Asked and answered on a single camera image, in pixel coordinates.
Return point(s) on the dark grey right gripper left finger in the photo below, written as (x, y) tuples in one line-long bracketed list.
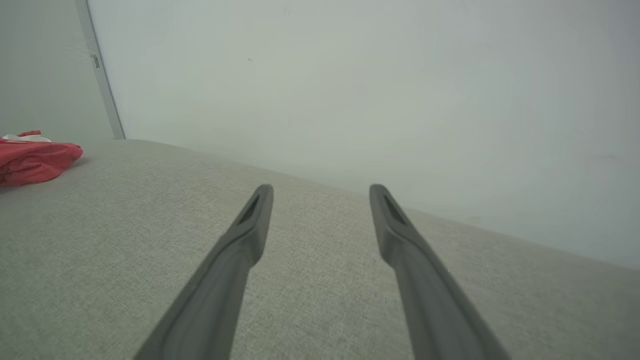
[(215, 295)]

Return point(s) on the red and white jersey garment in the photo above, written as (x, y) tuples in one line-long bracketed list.
[(30, 160)]

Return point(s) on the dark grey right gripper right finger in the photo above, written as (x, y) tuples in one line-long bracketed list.
[(430, 300)]

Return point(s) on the white wall corner trim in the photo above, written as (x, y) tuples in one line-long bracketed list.
[(100, 70)]

